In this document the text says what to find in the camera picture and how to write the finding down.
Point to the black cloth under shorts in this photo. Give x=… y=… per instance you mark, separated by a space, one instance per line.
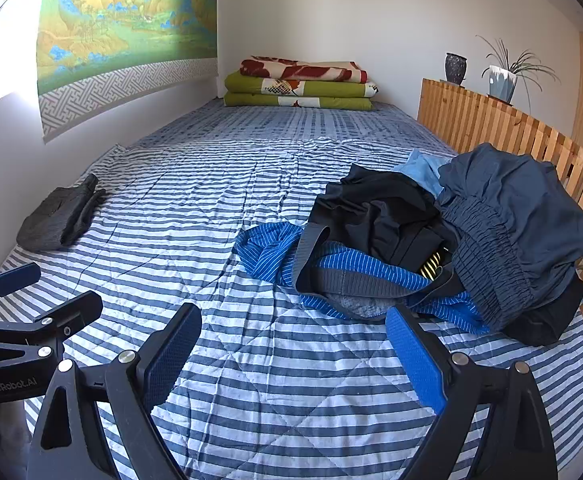
x=556 y=320

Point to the navy elastic-waist shorts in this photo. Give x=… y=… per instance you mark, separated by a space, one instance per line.
x=516 y=220

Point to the green folded quilt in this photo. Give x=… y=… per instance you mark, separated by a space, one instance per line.
x=261 y=101
x=331 y=89

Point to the dark grey folded garment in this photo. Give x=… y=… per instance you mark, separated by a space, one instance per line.
x=53 y=215

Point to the dark ceramic vase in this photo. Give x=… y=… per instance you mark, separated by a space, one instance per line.
x=455 y=67

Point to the light blue garment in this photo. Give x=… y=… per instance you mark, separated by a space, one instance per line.
x=424 y=170

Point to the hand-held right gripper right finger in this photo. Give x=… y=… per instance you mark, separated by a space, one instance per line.
x=416 y=360

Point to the potted plant in pale pot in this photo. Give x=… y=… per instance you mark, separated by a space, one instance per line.
x=501 y=82

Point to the landscape wall hanging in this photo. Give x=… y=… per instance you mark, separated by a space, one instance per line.
x=126 y=25

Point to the black garment with yellow stripes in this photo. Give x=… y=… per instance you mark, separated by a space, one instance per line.
x=431 y=264

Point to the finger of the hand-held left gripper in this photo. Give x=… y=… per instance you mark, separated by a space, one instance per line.
x=16 y=279
x=71 y=312

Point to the red cream folded blanket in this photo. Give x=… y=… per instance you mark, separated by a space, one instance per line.
x=301 y=70

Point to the wooden slatted bed rail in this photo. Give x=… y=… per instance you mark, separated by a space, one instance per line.
x=476 y=115

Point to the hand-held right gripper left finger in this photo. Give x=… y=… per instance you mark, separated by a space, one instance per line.
x=166 y=360

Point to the blue striped underwear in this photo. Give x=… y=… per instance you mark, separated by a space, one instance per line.
x=266 y=255

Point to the blue white striped bed quilt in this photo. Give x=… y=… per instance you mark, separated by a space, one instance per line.
x=221 y=175

